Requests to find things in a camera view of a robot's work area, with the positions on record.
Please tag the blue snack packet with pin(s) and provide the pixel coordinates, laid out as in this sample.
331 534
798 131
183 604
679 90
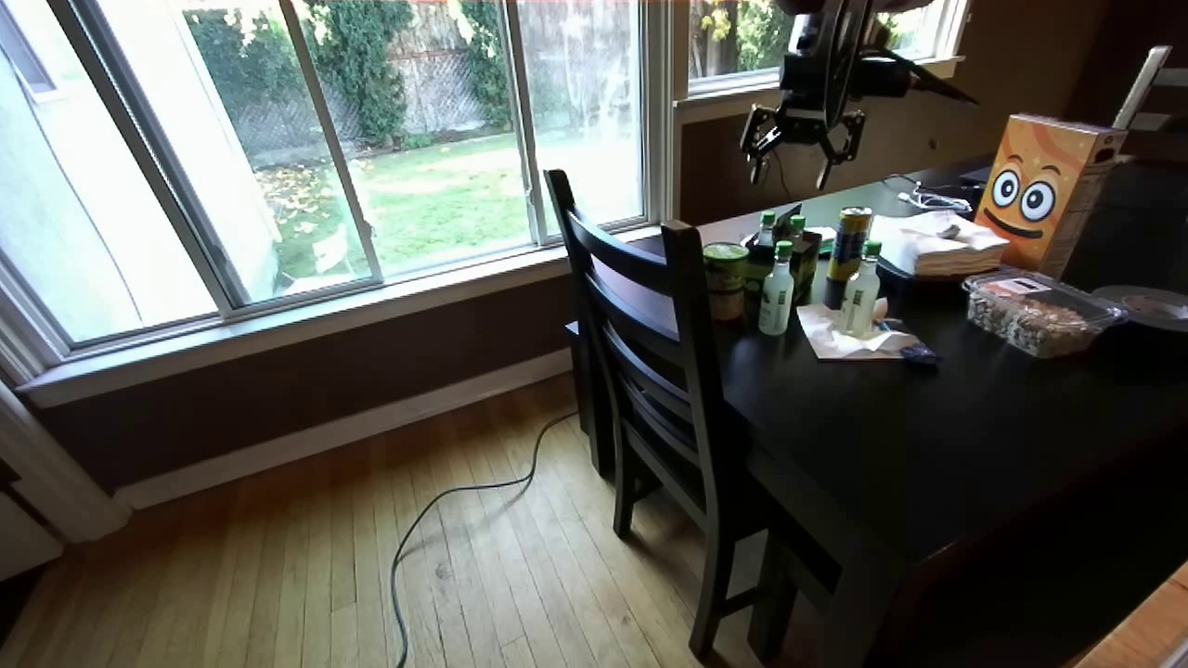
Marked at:
918 358

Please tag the light wooden countertop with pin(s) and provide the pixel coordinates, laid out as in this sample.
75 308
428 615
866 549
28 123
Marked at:
1153 637

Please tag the small white-framed window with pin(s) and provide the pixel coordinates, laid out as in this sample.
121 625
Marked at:
730 50

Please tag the can with green lid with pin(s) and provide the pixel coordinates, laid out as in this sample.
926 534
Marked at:
723 283

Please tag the orange box with cartoon face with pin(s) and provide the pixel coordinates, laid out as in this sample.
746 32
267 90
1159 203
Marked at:
1040 187

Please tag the yellow black drink can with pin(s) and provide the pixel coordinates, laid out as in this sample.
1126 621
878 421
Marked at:
848 254

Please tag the clear plastic food container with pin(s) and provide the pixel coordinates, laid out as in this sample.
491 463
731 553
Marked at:
1040 320

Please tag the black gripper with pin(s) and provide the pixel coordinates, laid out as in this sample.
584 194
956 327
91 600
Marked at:
819 114

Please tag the grey round plate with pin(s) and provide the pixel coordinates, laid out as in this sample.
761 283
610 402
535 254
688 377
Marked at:
1153 306

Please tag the dark wooden chair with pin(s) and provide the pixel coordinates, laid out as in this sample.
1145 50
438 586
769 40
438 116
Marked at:
642 320

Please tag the large white-framed window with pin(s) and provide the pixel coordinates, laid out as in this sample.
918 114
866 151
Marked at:
431 187

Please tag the clear bottle with green cap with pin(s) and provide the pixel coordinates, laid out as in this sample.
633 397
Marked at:
792 225
863 301
767 231
777 301

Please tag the white baseboard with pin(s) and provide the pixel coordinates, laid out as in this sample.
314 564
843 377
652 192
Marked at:
346 428

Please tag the white slanted bar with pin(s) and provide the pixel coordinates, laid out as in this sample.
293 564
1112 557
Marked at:
1139 88

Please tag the white plastic bag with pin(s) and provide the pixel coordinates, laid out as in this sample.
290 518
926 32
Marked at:
830 334

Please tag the dark cardboard bottle crate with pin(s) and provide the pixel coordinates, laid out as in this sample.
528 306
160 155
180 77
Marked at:
804 265

